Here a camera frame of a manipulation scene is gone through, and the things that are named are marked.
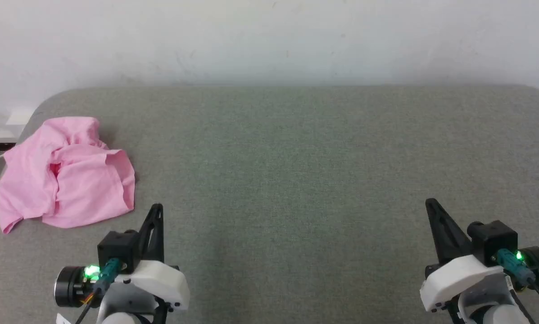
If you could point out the pink cloth garment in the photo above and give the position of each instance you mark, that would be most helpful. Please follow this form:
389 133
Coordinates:
84 189

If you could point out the grey fabric sofa cushion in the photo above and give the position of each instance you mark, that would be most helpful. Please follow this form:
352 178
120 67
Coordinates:
287 180

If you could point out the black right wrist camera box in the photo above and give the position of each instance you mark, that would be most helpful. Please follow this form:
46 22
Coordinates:
494 240

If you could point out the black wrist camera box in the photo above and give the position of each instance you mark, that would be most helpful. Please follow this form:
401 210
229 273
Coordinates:
494 240
116 247

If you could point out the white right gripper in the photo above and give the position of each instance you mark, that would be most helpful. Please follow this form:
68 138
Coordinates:
454 279

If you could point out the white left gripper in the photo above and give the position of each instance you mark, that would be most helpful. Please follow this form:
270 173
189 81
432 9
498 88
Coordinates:
161 281

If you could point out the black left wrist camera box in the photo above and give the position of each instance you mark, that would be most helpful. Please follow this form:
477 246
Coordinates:
116 247

